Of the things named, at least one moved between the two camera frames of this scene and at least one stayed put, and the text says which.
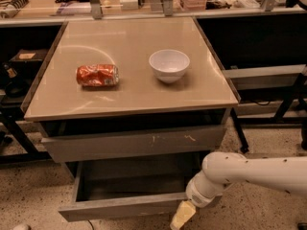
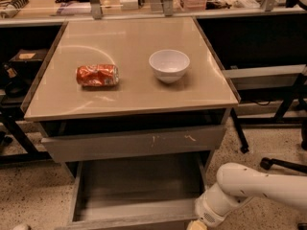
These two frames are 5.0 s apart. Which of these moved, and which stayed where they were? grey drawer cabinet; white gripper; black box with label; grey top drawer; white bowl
Moved: white gripper
Stayed: white bowl; black box with label; grey drawer cabinet; grey top drawer
